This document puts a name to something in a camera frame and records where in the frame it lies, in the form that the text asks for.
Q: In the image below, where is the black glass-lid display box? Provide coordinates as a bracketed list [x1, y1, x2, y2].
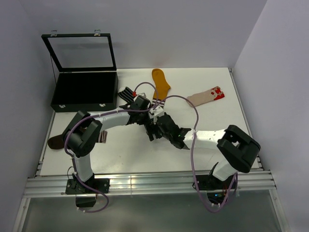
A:
[41, 30, 118, 113]

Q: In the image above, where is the black white striped ankle sock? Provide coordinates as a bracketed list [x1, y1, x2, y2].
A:
[118, 87, 135, 104]

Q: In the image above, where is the beige red reindeer sock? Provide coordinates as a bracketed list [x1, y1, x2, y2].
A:
[187, 86, 225, 107]

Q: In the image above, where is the mustard yellow striped sock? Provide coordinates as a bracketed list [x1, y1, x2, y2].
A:
[152, 69, 171, 106]

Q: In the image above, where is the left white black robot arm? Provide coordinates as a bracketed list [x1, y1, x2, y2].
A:
[62, 95, 150, 195]

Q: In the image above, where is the aluminium mounting rail frame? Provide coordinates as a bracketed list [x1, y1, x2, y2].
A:
[12, 69, 290, 232]

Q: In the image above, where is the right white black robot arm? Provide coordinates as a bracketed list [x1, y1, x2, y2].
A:
[144, 114, 261, 190]

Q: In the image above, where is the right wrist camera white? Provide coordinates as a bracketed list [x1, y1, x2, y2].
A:
[148, 106, 164, 121]

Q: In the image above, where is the brown pink striped sock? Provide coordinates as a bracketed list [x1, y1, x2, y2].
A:
[47, 130, 108, 150]

